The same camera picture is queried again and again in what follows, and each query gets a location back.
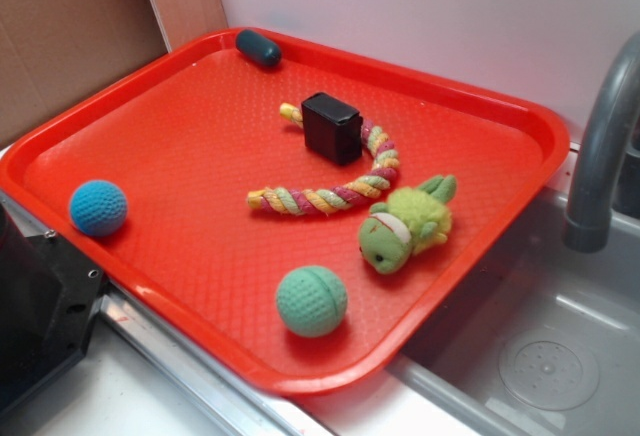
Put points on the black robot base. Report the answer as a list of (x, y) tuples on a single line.
[(50, 295)]

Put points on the green dimpled ball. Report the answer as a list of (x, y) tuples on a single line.
[(311, 301)]

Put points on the blue dimpled ball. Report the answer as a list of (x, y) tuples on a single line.
[(98, 208)]

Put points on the red plastic tray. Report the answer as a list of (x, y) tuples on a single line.
[(189, 136)]

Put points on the black rectangular box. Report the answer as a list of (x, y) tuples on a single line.
[(332, 128)]

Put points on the green plush fish toy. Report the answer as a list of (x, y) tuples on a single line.
[(411, 221)]

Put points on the dark teal capsule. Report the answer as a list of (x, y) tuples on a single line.
[(258, 48)]

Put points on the grey plastic sink basin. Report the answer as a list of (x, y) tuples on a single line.
[(537, 339)]

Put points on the grey sink faucet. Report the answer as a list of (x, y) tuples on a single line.
[(606, 175)]

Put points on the brown cardboard panel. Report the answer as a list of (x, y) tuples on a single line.
[(56, 53)]

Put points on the multicolour braided rope toy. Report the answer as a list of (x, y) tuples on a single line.
[(361, 191)]

